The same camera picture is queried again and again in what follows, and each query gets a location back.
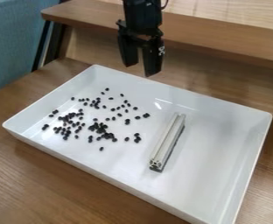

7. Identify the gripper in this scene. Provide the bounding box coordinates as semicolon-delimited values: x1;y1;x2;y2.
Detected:
115;0;167;78

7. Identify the pile of black bits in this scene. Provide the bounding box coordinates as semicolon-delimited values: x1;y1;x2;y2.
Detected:
40;87;152;152

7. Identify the silver metal bar tool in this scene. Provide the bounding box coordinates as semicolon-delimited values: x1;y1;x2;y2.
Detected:
148;112;187;173

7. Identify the white tray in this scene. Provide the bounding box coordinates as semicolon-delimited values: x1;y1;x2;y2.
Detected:
1;64;273;224

